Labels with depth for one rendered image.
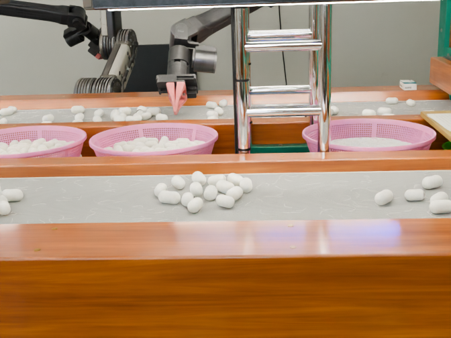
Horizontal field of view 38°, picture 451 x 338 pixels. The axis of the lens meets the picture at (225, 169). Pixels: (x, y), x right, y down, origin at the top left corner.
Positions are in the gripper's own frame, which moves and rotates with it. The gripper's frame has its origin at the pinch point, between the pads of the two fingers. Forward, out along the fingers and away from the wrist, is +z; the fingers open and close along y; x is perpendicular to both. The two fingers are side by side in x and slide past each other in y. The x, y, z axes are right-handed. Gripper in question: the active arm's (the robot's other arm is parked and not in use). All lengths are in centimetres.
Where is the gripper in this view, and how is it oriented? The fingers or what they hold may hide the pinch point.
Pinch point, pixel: (175, 110)
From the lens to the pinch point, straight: 165.4
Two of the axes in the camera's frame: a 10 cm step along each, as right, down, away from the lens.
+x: 0.5, 5.4, 8.4
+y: 10.0, -0.2, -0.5
